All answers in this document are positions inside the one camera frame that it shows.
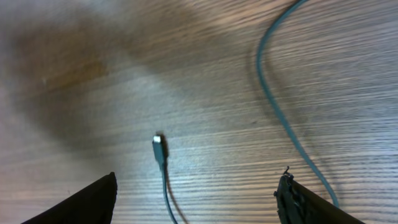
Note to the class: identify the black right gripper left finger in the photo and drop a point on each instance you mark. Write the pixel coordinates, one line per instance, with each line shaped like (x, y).
(93, 204)

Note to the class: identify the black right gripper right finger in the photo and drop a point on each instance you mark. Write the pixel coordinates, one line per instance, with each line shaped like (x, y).
(299, 205)

